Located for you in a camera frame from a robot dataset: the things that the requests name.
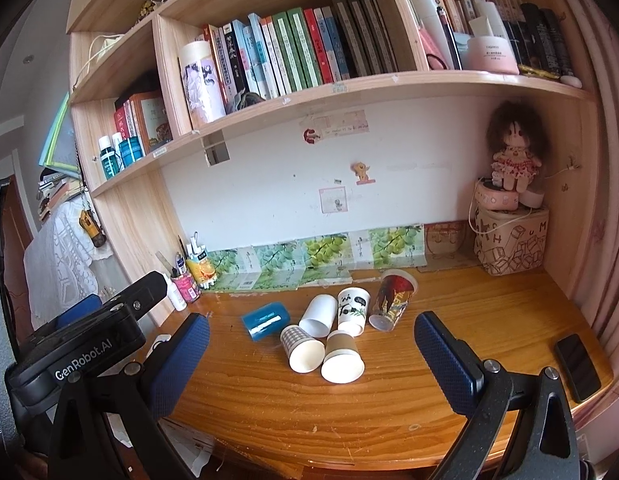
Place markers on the blue paper cup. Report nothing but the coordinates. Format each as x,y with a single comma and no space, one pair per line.
265,321

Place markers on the tall white bottle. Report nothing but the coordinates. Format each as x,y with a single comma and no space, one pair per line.
432,30

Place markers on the white lace bed cover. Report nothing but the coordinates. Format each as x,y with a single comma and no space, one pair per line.
64,255

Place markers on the white printed paper roll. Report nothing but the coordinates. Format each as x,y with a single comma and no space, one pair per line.
202,85

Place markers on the red wall sticker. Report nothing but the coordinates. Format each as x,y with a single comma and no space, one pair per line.
312,135

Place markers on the small square mirror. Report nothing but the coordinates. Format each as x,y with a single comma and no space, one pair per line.
217,149

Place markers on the yellow duck wall sticker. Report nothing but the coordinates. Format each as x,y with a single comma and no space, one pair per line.
362,172

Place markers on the row of mixed colour books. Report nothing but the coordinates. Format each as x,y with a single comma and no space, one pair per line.
299,45

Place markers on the grape printed paper strip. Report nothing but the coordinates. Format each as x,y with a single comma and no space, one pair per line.
319,252

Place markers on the wooden bookshelf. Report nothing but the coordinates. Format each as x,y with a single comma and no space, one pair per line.
299,97

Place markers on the checkered paper cup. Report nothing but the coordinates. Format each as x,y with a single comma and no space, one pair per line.
302,349

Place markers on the panda print paper cup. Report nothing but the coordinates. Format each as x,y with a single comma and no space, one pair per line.
353,310

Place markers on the printed fabric storage box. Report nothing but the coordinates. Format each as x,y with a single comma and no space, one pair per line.
512,242

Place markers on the small white object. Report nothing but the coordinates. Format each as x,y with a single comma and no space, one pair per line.
160,344

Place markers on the teal bottle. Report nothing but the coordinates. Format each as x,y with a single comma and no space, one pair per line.
109,160
131,149

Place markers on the pink square wall sticker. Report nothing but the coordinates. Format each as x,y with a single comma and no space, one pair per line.
333,200

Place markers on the pink round speaker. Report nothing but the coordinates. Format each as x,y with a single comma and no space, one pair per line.
497,196

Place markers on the brown sleeve paper cup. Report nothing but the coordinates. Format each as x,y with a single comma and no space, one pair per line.
342,357

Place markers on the row of red books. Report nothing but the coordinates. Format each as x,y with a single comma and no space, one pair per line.
144,120

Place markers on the plain white paper cup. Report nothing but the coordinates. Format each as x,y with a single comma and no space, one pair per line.
318,314

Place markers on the pink pen cup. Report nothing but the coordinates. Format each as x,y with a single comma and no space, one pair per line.
187,289

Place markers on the pink cream jar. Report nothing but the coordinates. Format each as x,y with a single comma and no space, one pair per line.
493,55

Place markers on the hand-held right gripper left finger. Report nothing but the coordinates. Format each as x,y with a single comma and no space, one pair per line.
178,362

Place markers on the brown haired cloth doll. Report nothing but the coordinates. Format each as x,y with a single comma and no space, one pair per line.
514,150

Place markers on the colourful printed paper cup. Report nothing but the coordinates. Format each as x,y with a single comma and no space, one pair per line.
393,301

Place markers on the white round gadget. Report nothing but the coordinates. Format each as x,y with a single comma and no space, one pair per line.
533,199

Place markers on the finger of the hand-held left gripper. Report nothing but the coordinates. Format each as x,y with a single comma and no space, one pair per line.
142,292
80,310

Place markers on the small white bottle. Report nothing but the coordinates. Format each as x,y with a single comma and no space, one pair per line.
178,297

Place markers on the black smartphone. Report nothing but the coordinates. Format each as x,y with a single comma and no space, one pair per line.
578,367

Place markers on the green folder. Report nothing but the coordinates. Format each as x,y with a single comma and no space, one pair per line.
59,135

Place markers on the row of dark books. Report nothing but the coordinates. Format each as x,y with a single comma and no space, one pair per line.
534,35

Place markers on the taped paper note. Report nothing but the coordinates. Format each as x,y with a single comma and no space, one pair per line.
339,122

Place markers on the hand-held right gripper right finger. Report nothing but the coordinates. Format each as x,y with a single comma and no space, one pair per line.
445,355

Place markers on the orange print pen holder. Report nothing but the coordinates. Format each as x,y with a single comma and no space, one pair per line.
202,271

